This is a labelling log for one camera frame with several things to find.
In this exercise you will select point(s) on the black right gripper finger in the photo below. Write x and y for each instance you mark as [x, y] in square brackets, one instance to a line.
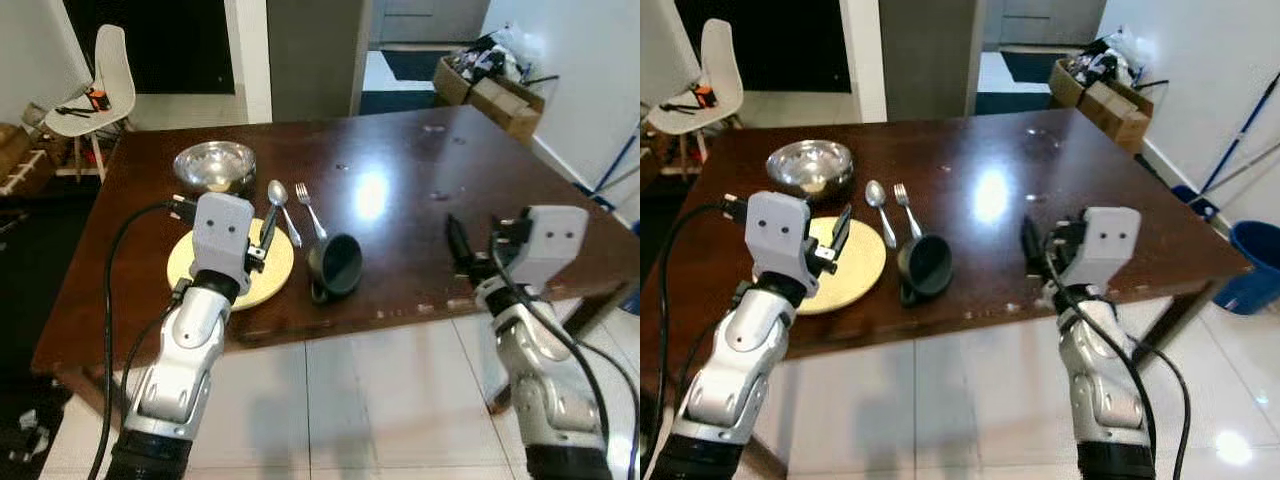
[458, 245]
[1032, 245]

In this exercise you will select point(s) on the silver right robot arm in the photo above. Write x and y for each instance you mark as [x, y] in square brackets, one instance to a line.
[540, 375]
[1095, 380]

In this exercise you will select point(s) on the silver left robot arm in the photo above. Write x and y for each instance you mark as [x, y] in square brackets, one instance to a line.
[735, 345]
[185, 345]

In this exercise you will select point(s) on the round yellow plate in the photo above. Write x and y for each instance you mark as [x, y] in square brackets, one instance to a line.
[860, 272]
[275, 270]

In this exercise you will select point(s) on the steel spoon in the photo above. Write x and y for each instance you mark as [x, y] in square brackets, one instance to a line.
[876, 194]
[278, 194]

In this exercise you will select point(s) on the steel fork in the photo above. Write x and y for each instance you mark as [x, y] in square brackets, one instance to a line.
[907, 205]
[309, 205]

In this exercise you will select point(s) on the steel bowl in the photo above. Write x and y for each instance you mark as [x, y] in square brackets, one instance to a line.
[809, 166]
[214, 166]

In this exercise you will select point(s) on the black cup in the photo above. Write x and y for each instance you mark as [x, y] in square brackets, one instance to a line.
[335, 265]
[925, 266]

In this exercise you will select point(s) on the dark wooden table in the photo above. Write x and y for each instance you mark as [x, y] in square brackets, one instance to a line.
[1000, 150]
[400, 160]

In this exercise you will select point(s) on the open cardboard box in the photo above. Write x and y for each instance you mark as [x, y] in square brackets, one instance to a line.
[1110, 105]
[500, 100]

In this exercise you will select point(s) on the dark door mat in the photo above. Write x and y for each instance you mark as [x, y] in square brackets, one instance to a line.
[1030, 67]
[415, 65]

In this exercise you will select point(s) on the blue bucket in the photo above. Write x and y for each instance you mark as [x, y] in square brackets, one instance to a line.
[1250, 265]

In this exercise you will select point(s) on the orange and black tool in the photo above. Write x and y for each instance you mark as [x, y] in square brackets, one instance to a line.
[703, 96]
[97, 99]

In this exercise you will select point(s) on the white plastic chair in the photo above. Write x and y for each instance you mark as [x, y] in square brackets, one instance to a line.
[718, 60]
[110, 70]

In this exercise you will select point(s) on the light wooden crate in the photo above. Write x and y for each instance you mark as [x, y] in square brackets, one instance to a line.
[18, 160]

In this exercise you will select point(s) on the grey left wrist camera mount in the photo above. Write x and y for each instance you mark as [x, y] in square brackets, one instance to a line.
[222, 235]
[778, 235]

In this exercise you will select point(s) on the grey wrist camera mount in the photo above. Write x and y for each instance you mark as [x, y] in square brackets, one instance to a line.
[550, 240]
[778, 235]
[1105, 245]
[222, 235]

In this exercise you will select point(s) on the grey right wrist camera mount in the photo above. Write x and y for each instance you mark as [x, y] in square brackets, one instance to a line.
[1105, 245]
[550, 240]

